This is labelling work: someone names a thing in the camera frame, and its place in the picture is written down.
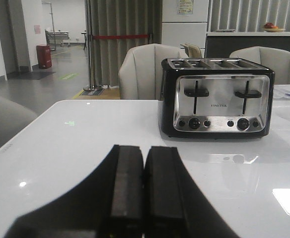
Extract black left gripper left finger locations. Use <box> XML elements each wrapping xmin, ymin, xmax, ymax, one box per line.
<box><xmin>5</xmin><ymin>145</ymin><xmax>144</xmax><ymax>238</ymax></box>

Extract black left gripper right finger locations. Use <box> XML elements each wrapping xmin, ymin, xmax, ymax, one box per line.
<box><xmin>145</xmin><ymin>146</ymin><xmax>238</xmax><ymax>238</ymax></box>

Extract black and chrome toaster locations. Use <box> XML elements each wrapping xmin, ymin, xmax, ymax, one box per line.
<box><xmin>160</xmin><ymin>58</ymin><xmax>275</xmax><ymax>139</ymax></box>

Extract beige chair left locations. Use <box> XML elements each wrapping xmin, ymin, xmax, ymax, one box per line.
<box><xmin>118</xmin><ymin>44</ymin><xmax>188</xmax><ymax>100</ymax></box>

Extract beige chair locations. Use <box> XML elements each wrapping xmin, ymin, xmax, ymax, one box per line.
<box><xmin>229</xmin><ymin>46</ymin><xmax>290</xmax><ymax>84</ymax></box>
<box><xmin>118</xmin><ymin>44</ymin><xmax>188</xmax><ymax>100</ymax></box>

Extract grey chair at table side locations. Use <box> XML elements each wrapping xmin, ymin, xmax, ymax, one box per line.
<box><xmin>0</xmin><ymin>97</ymin><xmax>37</xmax><ymax>148</ymax></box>

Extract clear plastic food container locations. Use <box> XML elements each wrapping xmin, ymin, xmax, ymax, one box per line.
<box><xmin>273</xmin><ymin>84</ymin><xmax>290</xmax><ymax>100</ymax></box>

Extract beige folding chairs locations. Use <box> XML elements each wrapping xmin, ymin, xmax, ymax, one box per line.
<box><xmin>181</xmin><ymin>43</ymin><xmax>204</xmax><ymax>58</ymax></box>

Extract red bin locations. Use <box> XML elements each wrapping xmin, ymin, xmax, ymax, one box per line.
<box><xmin>36</xmin><ymin>45</ymin><xmax>52</xmax><ymax>69</ymax></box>

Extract dark grey counter cabinet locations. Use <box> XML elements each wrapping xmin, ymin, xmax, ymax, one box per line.
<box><xmin>205</xmin><ymin>32</ymin><xmax>290</xmax><ymax>58</ymax></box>

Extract red barrier belt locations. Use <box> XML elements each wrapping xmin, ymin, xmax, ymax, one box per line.
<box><xmin>92</xmin><ymin>34</ymin><xmax>151</xmax><ymax>40</ymax></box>

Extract beige chair right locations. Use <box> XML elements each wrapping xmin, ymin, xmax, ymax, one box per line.
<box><xmin>229</xmin><ymin>46</ymin><xmax>290</xmax><ymax>84</ymax></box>

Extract white refrigerator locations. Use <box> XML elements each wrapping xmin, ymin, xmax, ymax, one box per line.
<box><xmin>161</xmin><ymin>0</ymin><xmax>209</xmax><ymax>54</ymax></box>

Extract fruit bowl on counter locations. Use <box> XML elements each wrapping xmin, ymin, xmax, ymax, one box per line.
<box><xmin>263</xmin><ymin>22</ymin><xmax>285</xmax><ymax>32</ymax></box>

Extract chrome stanchion post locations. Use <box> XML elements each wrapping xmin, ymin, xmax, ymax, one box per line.
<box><xmin>83</xmin><ymin>30</ymin><xmax>102</xmax><ymax>92</ymax></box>

